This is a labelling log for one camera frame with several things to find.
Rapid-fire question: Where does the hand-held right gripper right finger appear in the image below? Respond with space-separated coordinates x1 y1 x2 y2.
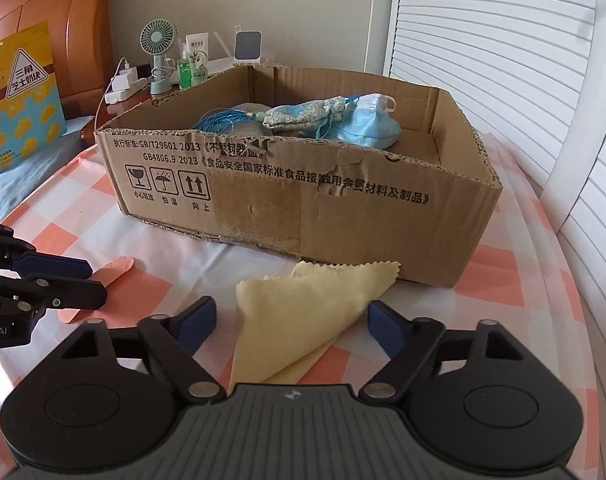
358 299 522 403

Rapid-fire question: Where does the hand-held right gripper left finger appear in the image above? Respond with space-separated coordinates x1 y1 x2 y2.
58 296 222 404

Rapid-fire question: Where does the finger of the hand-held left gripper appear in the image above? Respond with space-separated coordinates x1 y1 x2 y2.
0 217 94 279
0 272 108 317

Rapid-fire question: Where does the yellow cleaning cloth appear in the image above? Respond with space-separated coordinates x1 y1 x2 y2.
228 260 402 394

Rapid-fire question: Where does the brown cardboard box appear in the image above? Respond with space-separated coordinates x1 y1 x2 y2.
94 62 504 289

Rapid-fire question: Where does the grey non-woven pouch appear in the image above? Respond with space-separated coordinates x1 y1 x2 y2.
230 119 274 137

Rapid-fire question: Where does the blue face mask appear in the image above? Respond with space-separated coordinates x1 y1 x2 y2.
333 92 402 149

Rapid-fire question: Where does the brocade sachet with blue tassel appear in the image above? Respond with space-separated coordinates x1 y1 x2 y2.
190 95 358 139

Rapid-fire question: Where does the blue bed sheet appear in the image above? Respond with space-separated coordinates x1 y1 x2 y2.
0 115 94 227

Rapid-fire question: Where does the pink white checked tablecloth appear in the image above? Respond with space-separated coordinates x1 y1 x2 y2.
0 130 606 443

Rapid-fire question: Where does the wooden nightstand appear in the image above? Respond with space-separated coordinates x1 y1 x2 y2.
80 67 184 147

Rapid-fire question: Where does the yellow snack bag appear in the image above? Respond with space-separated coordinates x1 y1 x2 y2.
0 21 66 177

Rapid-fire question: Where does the white power strip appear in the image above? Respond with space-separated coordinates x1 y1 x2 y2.
105 77 150 106

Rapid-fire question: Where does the white charger plug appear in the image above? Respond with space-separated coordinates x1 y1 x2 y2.
114 67 140 92

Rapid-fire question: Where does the green label sanitizer bottle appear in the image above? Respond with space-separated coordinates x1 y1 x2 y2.
178 42 194 89

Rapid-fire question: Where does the wooden bed headboard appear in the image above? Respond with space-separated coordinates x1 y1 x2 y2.
0 0 114 126

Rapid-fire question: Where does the green desk fan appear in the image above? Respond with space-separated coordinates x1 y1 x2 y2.
140 20 177 96

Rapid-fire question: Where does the white louvered closet door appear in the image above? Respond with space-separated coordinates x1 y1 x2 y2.
367 0 604 201
558 60 606 306

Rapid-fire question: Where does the white cosmetic tube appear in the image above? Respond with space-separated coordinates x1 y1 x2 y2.
185 32 212 75

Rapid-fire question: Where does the white device with grey screen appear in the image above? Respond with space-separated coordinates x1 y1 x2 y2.
234 30 264 66

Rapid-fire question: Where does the white cable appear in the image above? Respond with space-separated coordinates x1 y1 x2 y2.
95 57 130 127

